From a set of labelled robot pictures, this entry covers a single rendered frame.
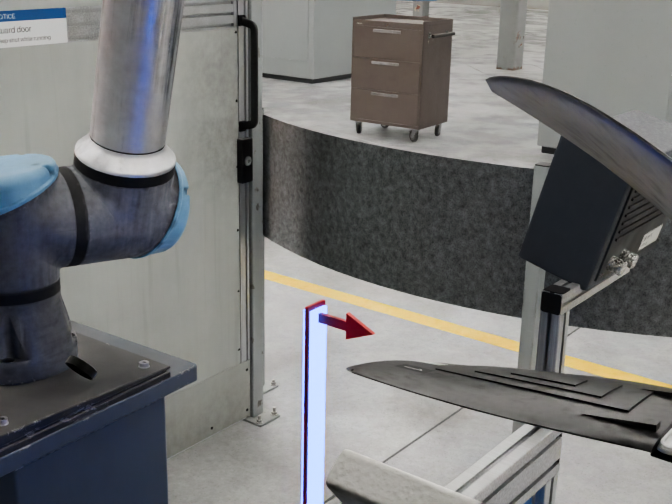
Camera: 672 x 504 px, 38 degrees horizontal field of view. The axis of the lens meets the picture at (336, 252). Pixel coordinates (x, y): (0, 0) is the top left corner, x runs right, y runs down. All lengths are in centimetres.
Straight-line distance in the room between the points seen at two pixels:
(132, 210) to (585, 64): 620
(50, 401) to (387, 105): 664
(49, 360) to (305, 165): 189
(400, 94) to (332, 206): 471
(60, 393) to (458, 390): 52
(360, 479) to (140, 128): 88
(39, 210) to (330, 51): 958
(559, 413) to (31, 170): 64
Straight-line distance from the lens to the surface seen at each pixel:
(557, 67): 730
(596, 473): 308
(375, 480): 27
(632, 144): 43
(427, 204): 265
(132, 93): 110
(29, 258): 112
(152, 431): 120
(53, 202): 112
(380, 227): 276
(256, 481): 291
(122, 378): 114
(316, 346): 86
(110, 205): 114
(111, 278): 266
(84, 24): 250
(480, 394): 72
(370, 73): 766
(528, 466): 135
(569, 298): 134
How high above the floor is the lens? 150
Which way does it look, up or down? 18 degrees down
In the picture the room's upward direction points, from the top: 1 degrees clockwise
